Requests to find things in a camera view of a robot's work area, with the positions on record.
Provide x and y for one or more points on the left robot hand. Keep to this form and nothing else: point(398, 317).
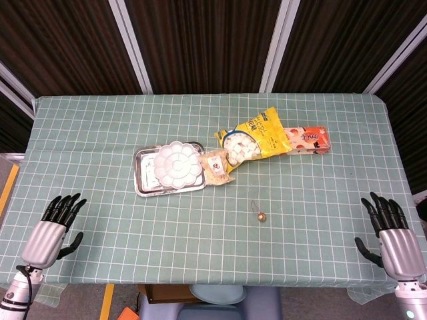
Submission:
point(43, 240)

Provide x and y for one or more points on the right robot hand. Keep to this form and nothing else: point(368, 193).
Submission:
point(398, 246)

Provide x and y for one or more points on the small golden bell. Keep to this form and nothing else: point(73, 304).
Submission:
point(260, 215)

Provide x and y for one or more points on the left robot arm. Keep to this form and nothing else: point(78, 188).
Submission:
point(20, 290)

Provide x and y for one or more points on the robot base body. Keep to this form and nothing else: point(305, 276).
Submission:
point(210, 303)

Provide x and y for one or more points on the orange object on floor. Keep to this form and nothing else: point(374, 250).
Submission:
point(128, 314)

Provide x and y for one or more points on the steel rectangular tray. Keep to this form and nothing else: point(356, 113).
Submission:
point(144, 173)

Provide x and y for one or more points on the green checkered tablecloth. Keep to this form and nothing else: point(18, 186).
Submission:
point(100, 133)

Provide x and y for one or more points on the brown cardboard box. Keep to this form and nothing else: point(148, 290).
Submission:
point(166, 293)

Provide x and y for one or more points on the orange pink snack box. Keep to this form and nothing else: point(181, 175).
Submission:
point(310, 140)

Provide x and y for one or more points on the white flower-shaped palette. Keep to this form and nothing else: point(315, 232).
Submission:
point(177, 165)

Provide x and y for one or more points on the yellow marshmallow bag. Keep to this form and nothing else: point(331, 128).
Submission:
point(257, 136)

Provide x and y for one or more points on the small clear snack packet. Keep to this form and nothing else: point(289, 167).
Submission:
point(217, 166)

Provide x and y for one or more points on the dark folding screen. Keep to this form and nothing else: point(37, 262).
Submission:
point(207, 43)

